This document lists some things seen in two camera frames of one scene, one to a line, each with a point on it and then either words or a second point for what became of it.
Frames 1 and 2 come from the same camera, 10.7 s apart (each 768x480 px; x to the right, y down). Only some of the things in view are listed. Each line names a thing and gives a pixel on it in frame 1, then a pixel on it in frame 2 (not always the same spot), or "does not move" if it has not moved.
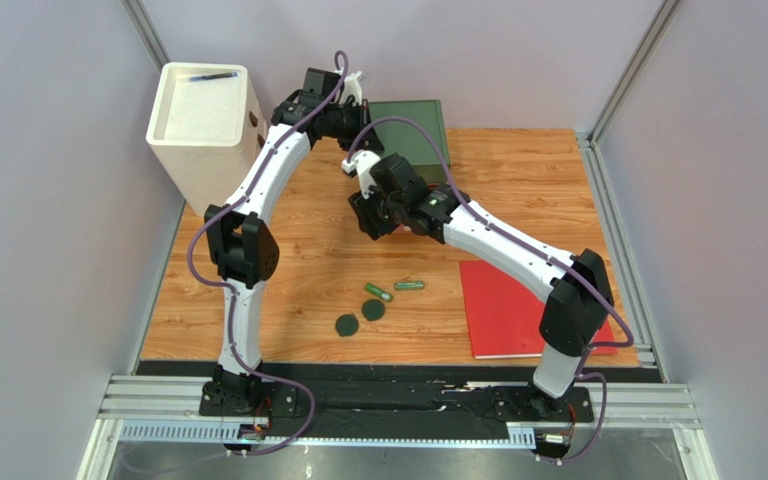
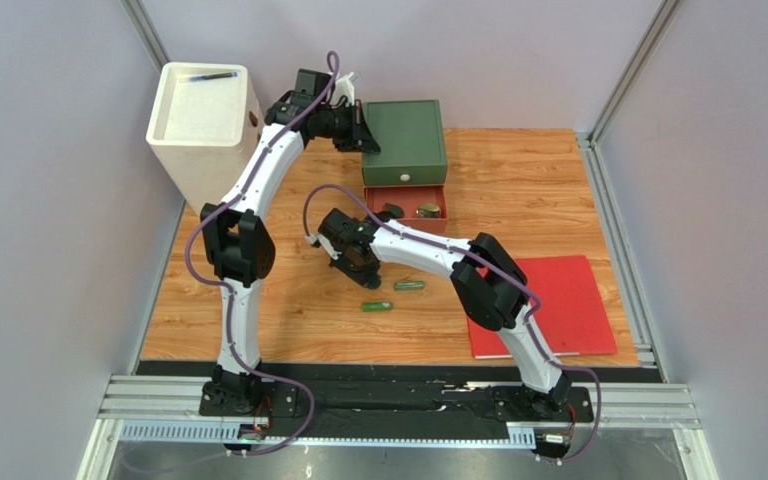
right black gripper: (367, 217) -> (358, 262)
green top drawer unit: (409, 141) does not move
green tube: (378, 292) -> (377, 306)
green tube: (410, 285) does not move
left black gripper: (363, 115) does not move
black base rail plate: (397, 394) does not move
